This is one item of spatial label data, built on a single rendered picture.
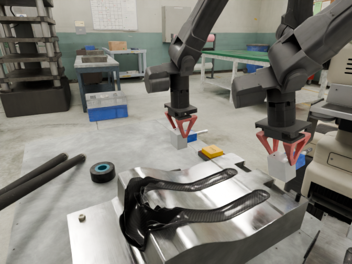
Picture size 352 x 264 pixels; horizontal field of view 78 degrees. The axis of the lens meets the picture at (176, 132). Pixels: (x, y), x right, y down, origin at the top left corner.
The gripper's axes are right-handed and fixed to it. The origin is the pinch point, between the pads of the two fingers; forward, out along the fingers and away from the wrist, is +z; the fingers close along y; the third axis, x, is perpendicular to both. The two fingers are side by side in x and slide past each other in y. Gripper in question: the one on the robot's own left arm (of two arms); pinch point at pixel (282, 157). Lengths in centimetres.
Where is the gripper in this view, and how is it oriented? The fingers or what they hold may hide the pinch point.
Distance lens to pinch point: 58.9
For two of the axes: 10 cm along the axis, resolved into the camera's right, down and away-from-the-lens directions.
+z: 2.0, 9.1, 3.5
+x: 8.7, -3.3, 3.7
